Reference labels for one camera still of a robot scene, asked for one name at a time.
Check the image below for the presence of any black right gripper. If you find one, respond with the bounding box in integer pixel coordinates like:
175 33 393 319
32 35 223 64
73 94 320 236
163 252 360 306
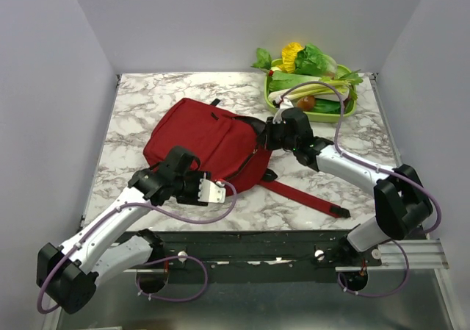
256 115 298 151

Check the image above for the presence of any red student backpack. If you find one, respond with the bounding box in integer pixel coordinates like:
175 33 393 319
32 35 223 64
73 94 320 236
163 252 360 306
143 98 350 218

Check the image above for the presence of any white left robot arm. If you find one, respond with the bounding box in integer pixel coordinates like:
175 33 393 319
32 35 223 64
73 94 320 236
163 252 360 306
36 146 225 314

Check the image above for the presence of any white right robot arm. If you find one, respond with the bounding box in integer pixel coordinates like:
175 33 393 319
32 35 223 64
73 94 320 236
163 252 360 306
259 108 433 265

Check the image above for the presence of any green plastic tray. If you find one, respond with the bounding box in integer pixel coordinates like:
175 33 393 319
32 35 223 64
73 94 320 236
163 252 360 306
264 59 363 123

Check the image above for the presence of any brown mushroom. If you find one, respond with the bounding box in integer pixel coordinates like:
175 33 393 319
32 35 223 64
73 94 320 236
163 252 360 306
296 96 316 112

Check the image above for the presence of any green white leek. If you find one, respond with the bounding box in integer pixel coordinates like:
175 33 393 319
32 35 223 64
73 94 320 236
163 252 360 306
267 80 357 104

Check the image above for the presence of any green lettuce head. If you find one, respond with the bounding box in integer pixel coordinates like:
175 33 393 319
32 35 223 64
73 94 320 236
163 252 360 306
294 43 337 77

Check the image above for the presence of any green leaf sprig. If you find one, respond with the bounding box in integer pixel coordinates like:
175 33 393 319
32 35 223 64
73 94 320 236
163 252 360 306
251 48 272 71

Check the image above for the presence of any yellow artificial flower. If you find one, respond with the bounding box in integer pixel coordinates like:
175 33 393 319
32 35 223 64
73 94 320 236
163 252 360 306
274 42 303 73

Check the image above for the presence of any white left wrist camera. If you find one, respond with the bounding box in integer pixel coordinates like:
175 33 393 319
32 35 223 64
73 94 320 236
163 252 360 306
198 172 226 204

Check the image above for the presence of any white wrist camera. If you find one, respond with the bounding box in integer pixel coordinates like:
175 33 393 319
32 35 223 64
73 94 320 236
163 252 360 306
198 172 226 204
272 98 294 124

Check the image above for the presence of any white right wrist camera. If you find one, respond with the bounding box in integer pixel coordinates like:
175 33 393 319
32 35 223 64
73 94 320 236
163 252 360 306
272 98 294 124

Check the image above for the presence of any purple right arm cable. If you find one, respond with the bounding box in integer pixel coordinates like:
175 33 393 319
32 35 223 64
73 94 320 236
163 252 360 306
281 80 442 298

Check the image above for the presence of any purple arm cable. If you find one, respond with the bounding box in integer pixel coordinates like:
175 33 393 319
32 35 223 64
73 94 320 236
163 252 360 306
36 179 239 315
281 80 442 298

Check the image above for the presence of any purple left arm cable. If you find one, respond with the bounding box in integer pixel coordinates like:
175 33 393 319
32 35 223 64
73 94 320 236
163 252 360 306
36 179 239 315

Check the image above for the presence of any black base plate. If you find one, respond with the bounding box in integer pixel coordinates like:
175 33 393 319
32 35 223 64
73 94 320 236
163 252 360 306
75 229 429 285

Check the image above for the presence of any aluminium rail frame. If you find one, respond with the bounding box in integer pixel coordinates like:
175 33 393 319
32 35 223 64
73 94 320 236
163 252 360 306
37 231 459 329

